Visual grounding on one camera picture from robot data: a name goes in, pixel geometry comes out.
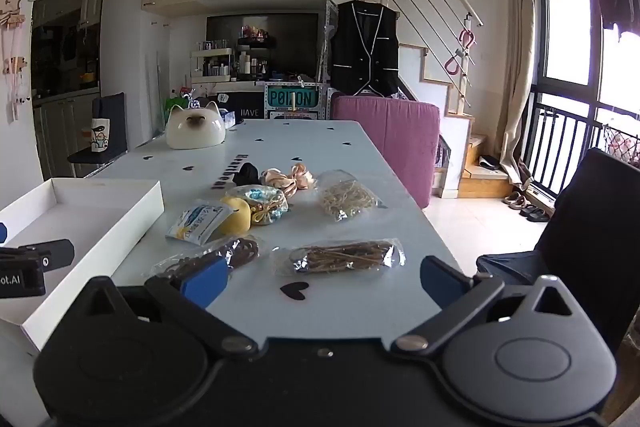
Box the wooden staircase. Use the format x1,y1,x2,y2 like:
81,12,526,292
397,43,513,200

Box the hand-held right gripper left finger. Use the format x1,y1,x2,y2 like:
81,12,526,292
80,253,261,360

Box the pink padded chair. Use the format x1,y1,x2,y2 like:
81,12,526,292
332,94,442,210

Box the beige curtain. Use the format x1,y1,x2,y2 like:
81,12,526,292
500,0,546,188

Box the dark office chair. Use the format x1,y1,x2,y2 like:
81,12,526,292
476,148,640,358

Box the white storage rack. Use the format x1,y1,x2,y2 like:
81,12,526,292
190,48,236,82

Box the wet wipes packet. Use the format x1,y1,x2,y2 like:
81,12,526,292
166,201,228,247

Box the black jacket with white trim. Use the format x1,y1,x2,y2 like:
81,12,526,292
330,0,401,96

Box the wide bag of brown hair ties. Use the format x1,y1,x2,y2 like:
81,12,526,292
271,238,407,278

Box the dark blue dining chair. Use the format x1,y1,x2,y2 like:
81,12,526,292
67,93,130,178

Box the bag of beige rubber bands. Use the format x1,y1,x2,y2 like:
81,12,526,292
315,170,388,223

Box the black balcony railing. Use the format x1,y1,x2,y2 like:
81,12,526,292
530,92,640,198

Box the white cardboard box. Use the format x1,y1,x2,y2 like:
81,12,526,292
0,178,166,353

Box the black storage rack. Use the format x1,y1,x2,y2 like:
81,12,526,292
237,38,277,75

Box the white cat-shaped container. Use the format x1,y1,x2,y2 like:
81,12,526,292
166,102,226,150

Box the teal sign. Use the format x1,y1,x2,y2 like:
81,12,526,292
267,88,318,110

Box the small bag of brown hair ties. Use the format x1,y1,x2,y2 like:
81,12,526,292
150,237,261,280

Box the pink clothes hangers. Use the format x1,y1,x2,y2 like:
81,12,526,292
445,29,476,75

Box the row of shoes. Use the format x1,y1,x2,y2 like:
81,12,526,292
502,192,551,223

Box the black printed cloth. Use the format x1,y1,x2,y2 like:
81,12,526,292
217,89,266,120

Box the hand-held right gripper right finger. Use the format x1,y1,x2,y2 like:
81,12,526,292
390,256,581,355

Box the green packet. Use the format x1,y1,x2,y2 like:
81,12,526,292
165,89,186,132

